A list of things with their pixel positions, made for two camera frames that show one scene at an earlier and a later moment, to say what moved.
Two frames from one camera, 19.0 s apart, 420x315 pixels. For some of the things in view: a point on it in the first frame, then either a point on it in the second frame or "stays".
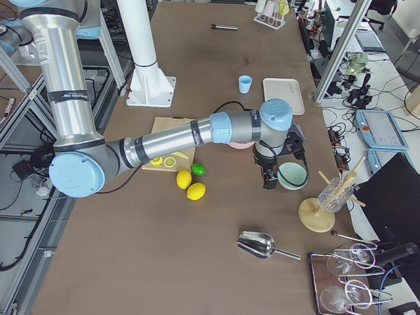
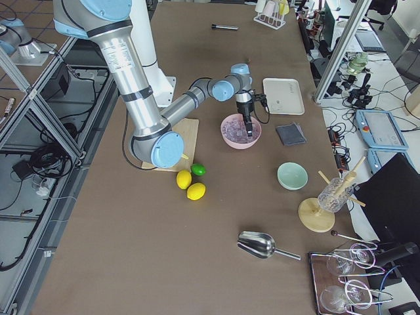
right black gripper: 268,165 -> 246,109
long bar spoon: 335,233 stays
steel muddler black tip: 224,27 stays
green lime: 198,169 stays
